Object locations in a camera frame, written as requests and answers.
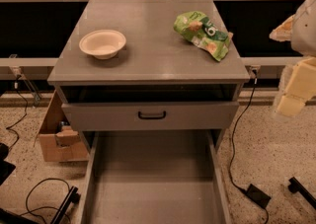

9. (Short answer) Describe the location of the black cable left wall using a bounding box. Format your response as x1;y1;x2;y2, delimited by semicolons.
5;75;30;150

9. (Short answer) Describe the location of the black power cable right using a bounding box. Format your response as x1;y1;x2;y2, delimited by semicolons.
228;69;271;224

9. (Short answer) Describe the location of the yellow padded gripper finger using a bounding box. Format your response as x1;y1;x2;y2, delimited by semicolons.
269;16;294;42
275;57;316;117

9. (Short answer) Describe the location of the black stand leg left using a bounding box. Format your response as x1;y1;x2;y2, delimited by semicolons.
50;187;80;224

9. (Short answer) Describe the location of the black object left edge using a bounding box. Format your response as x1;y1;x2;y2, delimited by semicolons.
0;143;16;186

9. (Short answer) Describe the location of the white paper bowl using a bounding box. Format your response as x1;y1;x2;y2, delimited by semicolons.
79;30;126;60

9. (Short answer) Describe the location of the brown cardboard box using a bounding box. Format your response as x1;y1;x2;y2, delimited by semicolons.
38;92;89;162

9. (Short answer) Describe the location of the black cable floor loop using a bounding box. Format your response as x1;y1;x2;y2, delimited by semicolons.
22;178;70;224

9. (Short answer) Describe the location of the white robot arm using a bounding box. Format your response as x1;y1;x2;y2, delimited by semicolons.
269;0;316;118

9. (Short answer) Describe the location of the green rice chip bag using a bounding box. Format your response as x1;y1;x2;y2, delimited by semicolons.
173;11;233;62

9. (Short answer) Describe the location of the black power adapter brick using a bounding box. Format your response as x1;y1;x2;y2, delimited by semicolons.
246;185;271;209

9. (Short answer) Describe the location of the black stand leg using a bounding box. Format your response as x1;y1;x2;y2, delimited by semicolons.
50;187;80;224
288;177;316;210

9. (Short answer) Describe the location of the black stand leg right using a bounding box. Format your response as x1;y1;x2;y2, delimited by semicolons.
288;177;316;210

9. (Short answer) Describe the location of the open grey middle drawer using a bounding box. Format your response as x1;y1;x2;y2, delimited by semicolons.
76;130;232;224

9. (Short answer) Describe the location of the grey upper drawer black handle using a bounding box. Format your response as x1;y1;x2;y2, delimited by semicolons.
62;102;239;131

